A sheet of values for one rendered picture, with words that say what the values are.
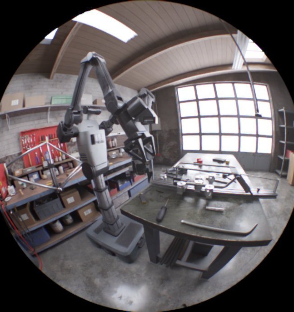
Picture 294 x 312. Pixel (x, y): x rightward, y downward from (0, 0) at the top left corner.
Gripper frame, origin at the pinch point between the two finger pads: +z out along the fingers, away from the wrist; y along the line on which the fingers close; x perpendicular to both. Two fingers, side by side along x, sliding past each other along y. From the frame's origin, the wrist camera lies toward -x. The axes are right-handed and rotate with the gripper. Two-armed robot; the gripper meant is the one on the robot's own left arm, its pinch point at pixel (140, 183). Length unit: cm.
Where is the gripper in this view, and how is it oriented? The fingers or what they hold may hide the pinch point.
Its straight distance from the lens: 61.5
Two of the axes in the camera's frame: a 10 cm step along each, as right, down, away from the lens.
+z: 0.9, 9.7, 2.1
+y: 9.7, -1.3, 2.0
